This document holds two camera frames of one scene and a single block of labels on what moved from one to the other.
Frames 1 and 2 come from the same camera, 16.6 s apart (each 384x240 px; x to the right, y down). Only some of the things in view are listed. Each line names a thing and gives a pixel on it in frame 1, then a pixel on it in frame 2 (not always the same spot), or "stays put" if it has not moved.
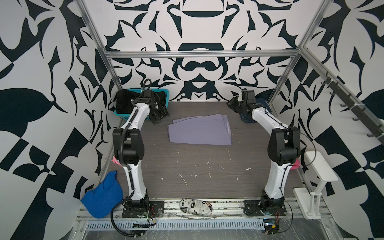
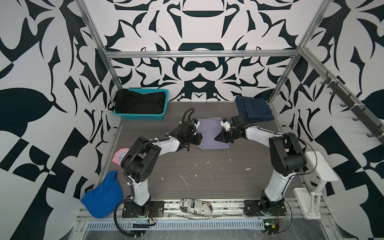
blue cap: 106,199 stays put
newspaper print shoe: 196,206 stays put
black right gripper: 232,104 -> 224,137
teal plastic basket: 131,115 stays put
